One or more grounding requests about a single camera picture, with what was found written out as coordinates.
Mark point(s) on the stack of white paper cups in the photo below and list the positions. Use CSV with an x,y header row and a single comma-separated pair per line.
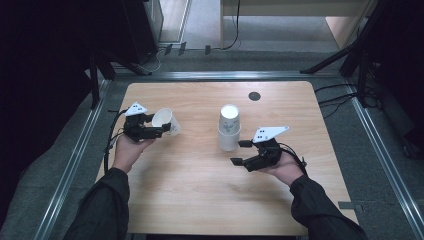
x,y
229,136

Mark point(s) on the person's left hand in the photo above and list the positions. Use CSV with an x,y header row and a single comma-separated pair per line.
x,y
128,151

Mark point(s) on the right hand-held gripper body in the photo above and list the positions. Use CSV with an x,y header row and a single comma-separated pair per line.
x,y
266,151

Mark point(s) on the metal floor rail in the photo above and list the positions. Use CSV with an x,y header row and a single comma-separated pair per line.
x,y
386,160
70,166
226,75

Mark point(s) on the black cabinet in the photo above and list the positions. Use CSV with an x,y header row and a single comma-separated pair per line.
x,y
140,30

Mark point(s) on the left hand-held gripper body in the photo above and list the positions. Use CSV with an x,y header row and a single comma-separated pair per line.
x,y
138,128

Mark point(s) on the person's right hand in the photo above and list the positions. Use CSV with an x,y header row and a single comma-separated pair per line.
x,y
286,170

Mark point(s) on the small dark floor bracket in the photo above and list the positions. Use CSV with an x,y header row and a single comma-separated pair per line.
x,y
182,48
207,49

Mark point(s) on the black round table grommet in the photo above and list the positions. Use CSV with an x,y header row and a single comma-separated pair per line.
x,y
254,96

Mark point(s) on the light wooden desk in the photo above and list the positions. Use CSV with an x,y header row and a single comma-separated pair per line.
x,y
293,8

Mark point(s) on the black metal stand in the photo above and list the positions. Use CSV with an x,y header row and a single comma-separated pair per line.
x,y
95,80

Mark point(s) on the single white paper cup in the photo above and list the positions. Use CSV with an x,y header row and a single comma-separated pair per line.
x,y
165,118

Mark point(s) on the black tripod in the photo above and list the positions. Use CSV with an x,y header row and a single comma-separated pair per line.
x,y
353,50

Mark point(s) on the grey floor bracket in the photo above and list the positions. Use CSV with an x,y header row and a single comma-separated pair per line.
x,y
350,205

